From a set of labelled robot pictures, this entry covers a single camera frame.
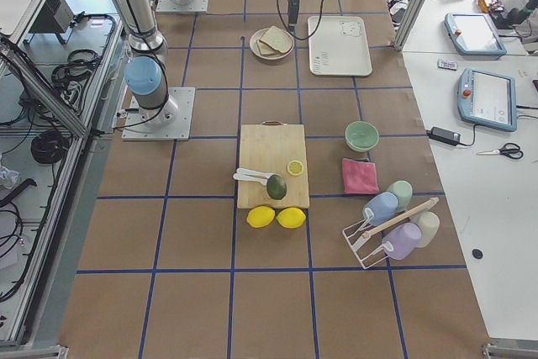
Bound beige mug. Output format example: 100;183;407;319
410;211;440;248

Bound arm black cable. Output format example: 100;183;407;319
276;0;331;40

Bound whole yellow lemon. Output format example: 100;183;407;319
246;206;276;229
276;207;306;229

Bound white bear tray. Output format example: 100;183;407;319
308;15;372;77

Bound white round plate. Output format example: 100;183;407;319
249;26;293;61

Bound blue mug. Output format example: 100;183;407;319
362;192;398;226

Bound black power adapter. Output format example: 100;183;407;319
426;126;461;146

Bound white wire mug rack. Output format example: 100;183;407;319
342;197;439;269

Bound green mug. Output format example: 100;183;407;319
386;180;413;213

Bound lemon slice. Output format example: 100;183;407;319
287;160;304;177

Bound pink cloth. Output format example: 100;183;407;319
342;158;379;195

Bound white plastic fork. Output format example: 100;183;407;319
235;167;275;179

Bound green avocado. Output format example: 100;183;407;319
266;174;287;200

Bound white bread slice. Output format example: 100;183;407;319
261;26;293;54

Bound wooden cutting board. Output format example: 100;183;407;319
237;124;310;209

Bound black scissors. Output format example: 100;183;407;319
477;142;524;160

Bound purple mug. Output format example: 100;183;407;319
382;222;422;260

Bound green bowl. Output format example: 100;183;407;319
345;120;379;152

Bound teach pendant tablet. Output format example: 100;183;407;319
456;68;517;132
444;13;507;57

